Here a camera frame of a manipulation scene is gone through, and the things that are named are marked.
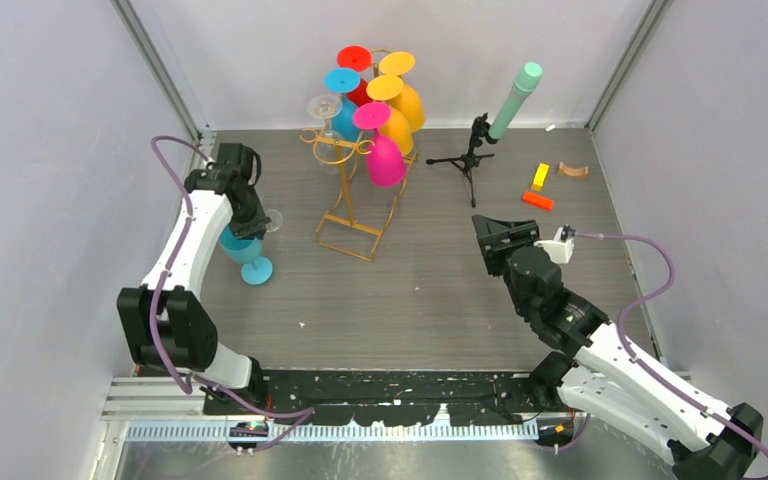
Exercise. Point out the gold wire glass rack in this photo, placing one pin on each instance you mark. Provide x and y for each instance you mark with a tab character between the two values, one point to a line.
361	214

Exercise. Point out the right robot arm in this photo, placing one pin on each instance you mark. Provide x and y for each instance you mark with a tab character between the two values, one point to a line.
596	368

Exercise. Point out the pink wine glass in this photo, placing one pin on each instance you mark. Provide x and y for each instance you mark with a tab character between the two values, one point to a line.
385	165

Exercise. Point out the blue wine glass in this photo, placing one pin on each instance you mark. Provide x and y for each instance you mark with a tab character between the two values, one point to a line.
255	268
340	81

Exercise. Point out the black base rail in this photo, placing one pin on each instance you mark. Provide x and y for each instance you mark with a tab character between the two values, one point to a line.
392	398

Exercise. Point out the wooden arch block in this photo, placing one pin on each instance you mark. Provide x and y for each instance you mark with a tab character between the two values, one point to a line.
572	171

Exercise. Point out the yellow block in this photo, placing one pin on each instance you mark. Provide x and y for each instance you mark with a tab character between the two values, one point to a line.
540	176

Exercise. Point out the red wine glass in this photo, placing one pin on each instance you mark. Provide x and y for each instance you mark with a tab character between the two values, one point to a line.
358	59

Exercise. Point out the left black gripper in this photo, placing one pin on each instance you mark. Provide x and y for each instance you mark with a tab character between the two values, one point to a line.
255	229

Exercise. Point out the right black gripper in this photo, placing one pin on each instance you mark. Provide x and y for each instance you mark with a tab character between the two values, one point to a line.
490	232

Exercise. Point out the mint green microphone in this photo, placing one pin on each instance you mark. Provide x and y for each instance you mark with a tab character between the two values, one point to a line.
524	84

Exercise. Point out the yellow wine glass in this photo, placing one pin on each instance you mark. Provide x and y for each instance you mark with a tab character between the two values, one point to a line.
400	63
385	89

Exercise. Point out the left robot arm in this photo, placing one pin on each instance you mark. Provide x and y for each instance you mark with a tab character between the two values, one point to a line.
164	323

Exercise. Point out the clear wine glass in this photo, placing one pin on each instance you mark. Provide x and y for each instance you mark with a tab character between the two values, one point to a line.
274	220
327	152

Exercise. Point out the orange block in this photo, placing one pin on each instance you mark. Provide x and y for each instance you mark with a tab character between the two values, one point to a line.
538	201

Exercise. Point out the black tripod stand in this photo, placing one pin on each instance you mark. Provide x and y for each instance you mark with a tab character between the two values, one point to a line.
468	161

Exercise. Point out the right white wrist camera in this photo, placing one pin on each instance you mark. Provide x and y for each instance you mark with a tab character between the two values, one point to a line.
561	247

